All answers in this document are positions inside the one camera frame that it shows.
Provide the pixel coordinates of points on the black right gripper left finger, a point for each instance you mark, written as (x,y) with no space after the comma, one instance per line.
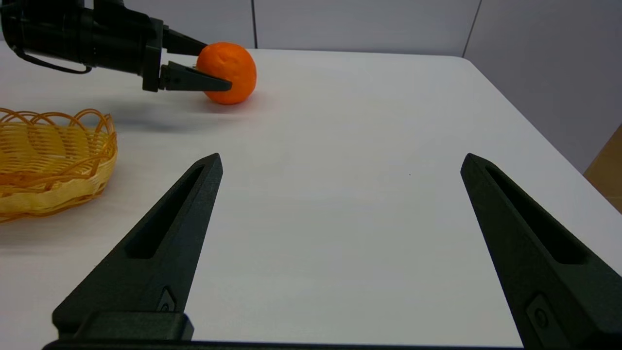
(150,272)

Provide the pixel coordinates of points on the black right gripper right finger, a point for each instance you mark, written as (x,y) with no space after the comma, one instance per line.
(522,253)

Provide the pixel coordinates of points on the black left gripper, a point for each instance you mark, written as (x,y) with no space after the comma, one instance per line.
(124,41)

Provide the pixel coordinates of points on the orange fruit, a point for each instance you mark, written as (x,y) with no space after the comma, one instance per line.
(233,63)

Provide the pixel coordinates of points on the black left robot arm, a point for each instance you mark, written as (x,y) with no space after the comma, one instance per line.
(48,31)

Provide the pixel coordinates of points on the yellow woven basket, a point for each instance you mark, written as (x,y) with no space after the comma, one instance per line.
(48,165)

